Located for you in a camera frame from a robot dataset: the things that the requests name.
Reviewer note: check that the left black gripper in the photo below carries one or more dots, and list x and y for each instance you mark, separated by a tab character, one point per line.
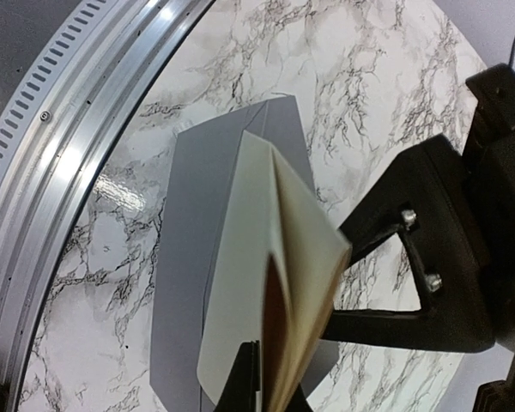
475	309

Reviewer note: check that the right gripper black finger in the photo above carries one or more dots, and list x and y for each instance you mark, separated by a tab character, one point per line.
243	382

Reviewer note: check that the grey paper envelope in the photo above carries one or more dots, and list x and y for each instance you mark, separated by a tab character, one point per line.
200	183

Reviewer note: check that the aluminium front table rail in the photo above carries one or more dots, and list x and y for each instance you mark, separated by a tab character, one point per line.
55	132

